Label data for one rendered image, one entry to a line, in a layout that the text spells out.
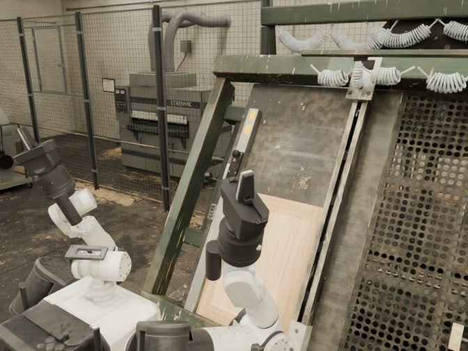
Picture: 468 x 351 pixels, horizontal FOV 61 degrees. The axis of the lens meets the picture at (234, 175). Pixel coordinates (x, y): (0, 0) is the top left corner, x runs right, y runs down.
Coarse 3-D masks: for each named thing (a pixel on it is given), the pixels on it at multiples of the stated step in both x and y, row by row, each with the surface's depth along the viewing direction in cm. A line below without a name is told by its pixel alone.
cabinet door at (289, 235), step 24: (288, 216) 163; (312, 216) 158; (264, 240) 165; (288, 240) 160; (312, 240) 155; (264, 264) 162; (288, 264) 157; (216, 288) 169; (288, 288) 154; (216, 312) 165; (288, 312) 151
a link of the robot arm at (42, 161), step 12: (48, 144) 106; (24, 156) 107; (36, 156) 107; (48, 156) 107; (24, 168) 109; (36, 168) 108; (48, 168) 108; (60, 168) 110; (36, 180) 108; (48, 180) 108; (60, 180) 109
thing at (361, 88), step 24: (360, 72) 145; (360, 96) 155; (360, 120) 155; (360, 144) 158; (336, 168) 154; (336, 192) 155; (336, 216) 148; (312, 264) 147; (312, 288) 144; (312, 312) 144; (288, 336) 143
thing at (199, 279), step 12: (252, 120) 184; (252, 132) 184; (240, 144) 183; (240, 168) 180; (216, 216) 178; (216, 228) 176; (204, 252) 175; (204, 264) 173; (204, 276) 171; (192, 288) 172; (192, 300) 170; (192, 312) 168
